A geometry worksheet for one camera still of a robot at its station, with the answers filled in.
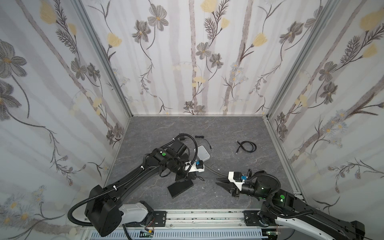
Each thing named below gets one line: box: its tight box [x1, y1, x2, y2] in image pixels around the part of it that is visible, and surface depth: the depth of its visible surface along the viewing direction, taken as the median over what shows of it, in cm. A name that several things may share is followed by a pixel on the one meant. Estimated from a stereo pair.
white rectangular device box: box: [194, 145, 211, 162], surface depth 98 cm
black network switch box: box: [167, 179, 194, 199], surface depth 85 cm
